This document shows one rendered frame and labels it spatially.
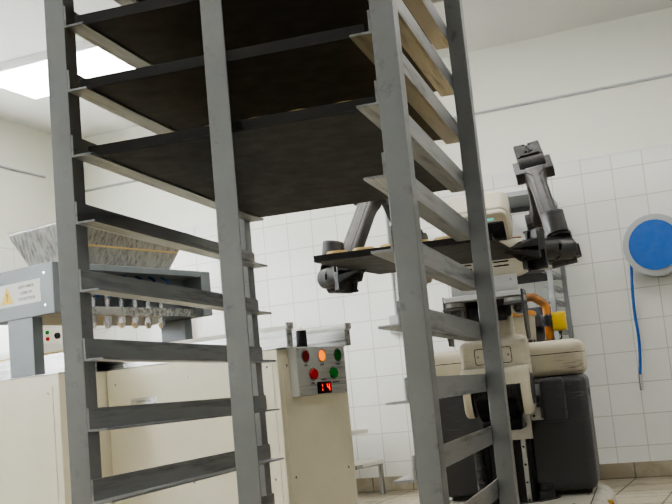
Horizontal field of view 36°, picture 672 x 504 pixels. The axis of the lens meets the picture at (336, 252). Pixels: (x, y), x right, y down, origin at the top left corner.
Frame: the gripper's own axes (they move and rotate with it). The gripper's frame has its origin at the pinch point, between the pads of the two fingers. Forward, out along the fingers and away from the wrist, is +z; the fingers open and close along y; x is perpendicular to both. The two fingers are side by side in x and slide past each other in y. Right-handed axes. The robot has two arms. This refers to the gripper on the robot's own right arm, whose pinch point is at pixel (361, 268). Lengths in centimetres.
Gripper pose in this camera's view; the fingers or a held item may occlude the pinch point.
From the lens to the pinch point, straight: 262.2
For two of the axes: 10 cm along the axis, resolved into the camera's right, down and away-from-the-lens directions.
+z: 4.7, -1.5, -8.7
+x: 8.8, -0.2, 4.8
